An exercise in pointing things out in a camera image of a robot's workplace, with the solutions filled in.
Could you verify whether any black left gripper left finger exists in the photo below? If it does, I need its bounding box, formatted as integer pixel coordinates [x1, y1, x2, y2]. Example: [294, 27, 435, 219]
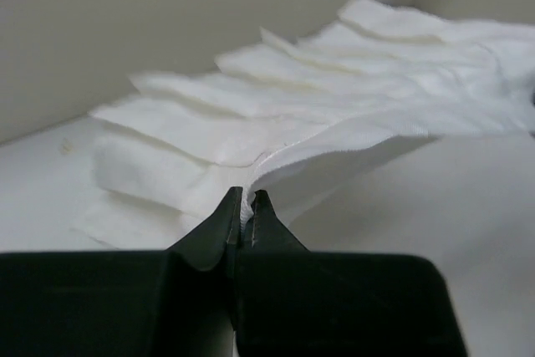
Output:
[1, 187, 242, 356]

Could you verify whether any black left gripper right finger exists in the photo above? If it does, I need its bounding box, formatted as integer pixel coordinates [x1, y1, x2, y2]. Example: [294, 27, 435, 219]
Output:
[234, 191, 464, 356]

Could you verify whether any white pleated skirt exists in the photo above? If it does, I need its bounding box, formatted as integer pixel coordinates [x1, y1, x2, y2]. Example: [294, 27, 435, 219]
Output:
[77, 0, 534, 249]

